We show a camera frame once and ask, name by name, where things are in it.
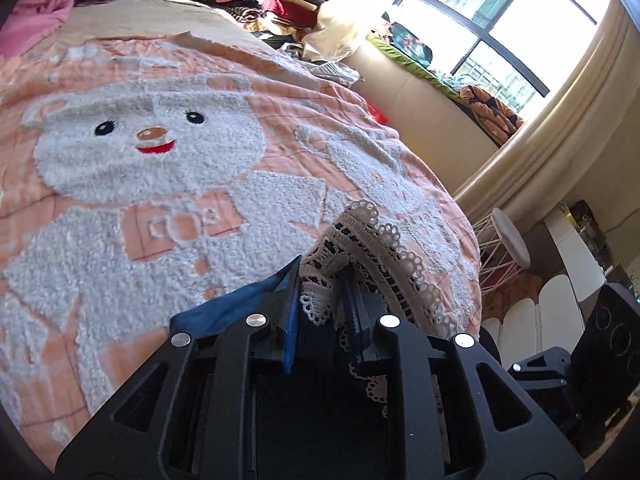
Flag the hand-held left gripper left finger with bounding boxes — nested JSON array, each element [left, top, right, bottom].
[[55, 255, 302, 480]]

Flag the white slatted panel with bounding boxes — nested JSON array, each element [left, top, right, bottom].
[[481, 275, 587, 358]]

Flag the orange black blanket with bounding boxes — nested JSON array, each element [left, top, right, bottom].
[[459, 85, 526, 149]]

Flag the green windowsill cloth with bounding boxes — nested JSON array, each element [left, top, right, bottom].
[[367, 35, 473, 107]]

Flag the teal patterned bag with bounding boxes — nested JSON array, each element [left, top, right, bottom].
[[387, 22, 434, 67]]

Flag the beige bed sheet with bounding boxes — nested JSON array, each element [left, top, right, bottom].
[[65, 0, 281, 46]]

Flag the pink quilt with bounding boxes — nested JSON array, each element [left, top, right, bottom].
[[0, 0, 76, 61]]

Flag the peach snowman blanket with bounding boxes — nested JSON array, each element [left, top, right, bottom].
[[0, 32, 483, 471]]

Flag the black framed window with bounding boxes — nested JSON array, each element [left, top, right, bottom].
[[385, 0, 599, 121]]

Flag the cream curtain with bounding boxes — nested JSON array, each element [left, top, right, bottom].
[[317, 0, 441, 63], [450, 0, 640, 221]]

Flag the blue denim pants lace trim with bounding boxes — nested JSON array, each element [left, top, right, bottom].
[[170, 199, 453, 418]]

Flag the white cabinet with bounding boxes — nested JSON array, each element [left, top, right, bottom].
[[544, 207, 607, 302]]

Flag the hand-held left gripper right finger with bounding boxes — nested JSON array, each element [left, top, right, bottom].
[[344, 269, 587, 480]]

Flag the pile of folded clothes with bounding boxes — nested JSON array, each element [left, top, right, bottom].
[[192, 0, 362, 86]]

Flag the white round wire stool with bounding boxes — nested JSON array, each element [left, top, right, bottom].
[[472, 207, 532, 306]]

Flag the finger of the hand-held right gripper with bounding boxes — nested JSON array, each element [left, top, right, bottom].
[[507, 346, 577, 392]]

